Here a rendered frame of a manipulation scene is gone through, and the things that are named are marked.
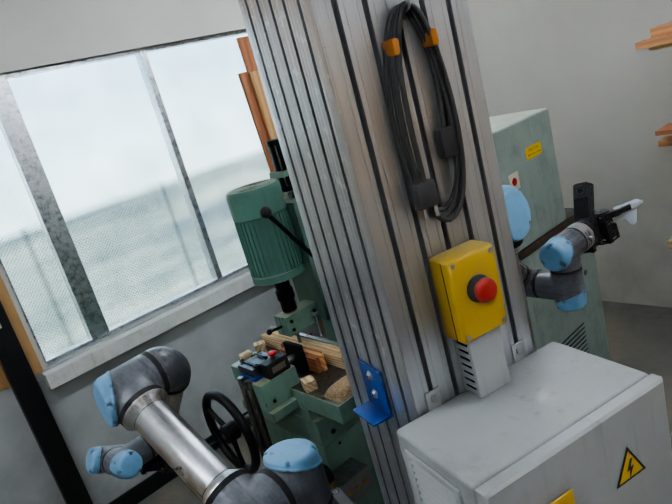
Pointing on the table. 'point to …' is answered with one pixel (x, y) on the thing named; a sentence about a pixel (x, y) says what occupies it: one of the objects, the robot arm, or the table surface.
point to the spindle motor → (265, 232)
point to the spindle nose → (285, 296)
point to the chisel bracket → (294, 321)
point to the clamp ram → (296, 355)
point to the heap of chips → (339, 390)
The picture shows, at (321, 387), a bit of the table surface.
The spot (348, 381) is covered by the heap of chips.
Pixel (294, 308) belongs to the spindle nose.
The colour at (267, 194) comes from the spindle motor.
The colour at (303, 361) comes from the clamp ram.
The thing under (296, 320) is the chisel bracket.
